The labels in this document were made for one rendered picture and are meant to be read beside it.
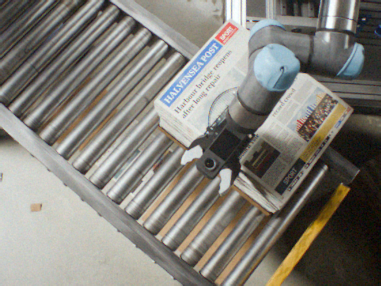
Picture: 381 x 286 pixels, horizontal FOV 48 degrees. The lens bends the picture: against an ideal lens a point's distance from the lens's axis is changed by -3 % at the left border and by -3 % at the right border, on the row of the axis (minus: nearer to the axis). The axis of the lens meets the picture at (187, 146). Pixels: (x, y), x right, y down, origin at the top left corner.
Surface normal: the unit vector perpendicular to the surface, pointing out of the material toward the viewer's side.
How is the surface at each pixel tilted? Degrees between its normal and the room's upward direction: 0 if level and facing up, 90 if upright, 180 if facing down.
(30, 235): 0
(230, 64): 1
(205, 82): 1
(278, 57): 30
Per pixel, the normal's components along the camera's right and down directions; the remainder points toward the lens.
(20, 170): 0.02, -0.27
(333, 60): -0.07, 0.36
